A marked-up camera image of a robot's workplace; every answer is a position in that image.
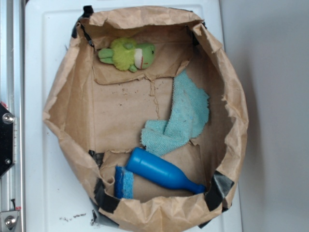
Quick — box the light blue terry cloth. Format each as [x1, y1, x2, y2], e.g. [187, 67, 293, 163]
[141, 71, 210, 157]

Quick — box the brown paper bag bin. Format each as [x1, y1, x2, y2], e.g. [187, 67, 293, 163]
[43, 6, 249, 232]

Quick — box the black metal bracket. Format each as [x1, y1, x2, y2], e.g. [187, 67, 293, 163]
[0, 104, 14, 177]

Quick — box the aluminium frame rail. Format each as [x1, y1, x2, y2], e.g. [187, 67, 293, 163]
[0, 0, 26, 232]

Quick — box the white plastic tray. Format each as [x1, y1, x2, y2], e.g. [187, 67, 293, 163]
[23, 0, 243, 232]

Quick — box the green plush frog toy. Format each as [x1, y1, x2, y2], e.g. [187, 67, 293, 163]
[98, 37, 155, 73]

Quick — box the blue plastic bottle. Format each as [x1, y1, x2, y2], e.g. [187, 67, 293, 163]
[126, 147, 206, 194]

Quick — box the blue sponge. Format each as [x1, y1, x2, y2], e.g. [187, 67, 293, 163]
[114, 166, 134, 199]

